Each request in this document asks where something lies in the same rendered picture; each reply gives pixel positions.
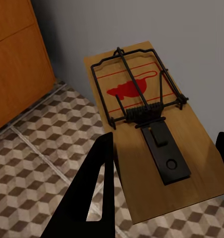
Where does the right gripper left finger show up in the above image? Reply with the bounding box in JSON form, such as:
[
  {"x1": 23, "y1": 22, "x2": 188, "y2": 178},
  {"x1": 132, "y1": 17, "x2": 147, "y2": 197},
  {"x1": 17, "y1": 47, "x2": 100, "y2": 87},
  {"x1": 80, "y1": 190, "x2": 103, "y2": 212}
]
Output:
[{"x1": 40, "y1": 132, "x2": 115, "y2": 238}]

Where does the mousetrap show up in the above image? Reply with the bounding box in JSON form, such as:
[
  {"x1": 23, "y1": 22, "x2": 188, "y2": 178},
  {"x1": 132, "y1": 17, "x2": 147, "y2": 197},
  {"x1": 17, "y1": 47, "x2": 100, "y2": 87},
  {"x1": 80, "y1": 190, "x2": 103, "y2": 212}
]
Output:
[{"x1": 83, "y1": 41, "x2": 224, "y2": 225}]

